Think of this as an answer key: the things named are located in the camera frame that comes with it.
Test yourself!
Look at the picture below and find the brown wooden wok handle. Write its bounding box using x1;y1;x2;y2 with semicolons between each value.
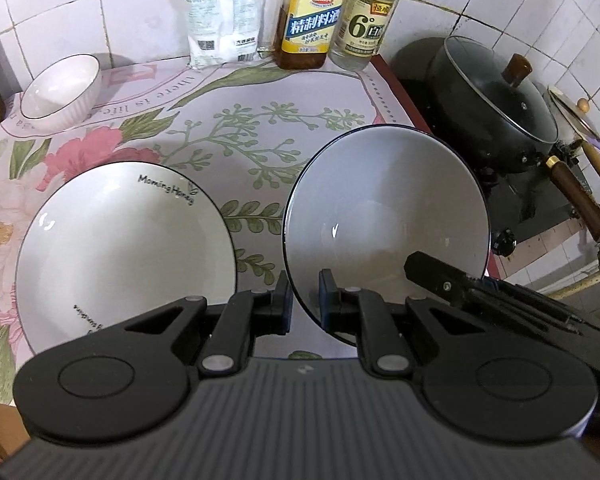
545;156;600;241

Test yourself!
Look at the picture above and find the glass wok lid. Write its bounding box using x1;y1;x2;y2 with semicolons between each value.
442;36;560;146

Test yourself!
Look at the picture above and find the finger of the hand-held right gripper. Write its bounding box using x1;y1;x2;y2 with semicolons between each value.
404;251;583;335

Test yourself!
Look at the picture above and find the black stove knob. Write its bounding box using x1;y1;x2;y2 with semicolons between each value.
492;227;518;256

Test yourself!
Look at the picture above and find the white bag with red label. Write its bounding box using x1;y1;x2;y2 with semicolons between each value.
174;0;237;70

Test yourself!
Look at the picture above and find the white plate with black lettering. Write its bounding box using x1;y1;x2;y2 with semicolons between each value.
14;161;238;356

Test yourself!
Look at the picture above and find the white bag with green print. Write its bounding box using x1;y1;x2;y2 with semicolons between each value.
230;0;269;63

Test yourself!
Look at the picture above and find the brown wooden lid knob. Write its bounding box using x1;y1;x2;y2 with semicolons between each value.
501;53;533;88

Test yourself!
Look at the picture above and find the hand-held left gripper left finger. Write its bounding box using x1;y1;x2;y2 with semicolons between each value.
125;270;295;378

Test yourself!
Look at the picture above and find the brass gas pipe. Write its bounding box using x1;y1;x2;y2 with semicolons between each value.
532;230;600;301

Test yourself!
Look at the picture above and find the cooking wine bottle yellow label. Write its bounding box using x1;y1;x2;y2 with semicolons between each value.
272;0;353;71

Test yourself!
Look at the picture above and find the wooden utensil handle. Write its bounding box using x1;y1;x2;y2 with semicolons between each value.
580;139;600;181

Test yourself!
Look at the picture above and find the black wok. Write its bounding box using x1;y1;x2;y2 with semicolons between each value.
427;35;561;173

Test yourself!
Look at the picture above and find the small white ribbed bowl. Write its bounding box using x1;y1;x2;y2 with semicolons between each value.
19;54;103;133

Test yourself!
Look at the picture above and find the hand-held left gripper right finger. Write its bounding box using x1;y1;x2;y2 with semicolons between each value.
318;268;486;377

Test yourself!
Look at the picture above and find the large white ribbed bowl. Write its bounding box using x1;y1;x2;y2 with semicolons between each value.
281;124;492;347

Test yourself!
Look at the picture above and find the clear vinegar bottle yellow cap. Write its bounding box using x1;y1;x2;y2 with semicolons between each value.
329;0;401;73

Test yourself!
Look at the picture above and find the floral table mat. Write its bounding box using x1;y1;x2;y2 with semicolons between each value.
0;52;496;361

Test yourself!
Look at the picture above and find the black pan with glass lid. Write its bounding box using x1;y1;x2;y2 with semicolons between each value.
390;37;600;281

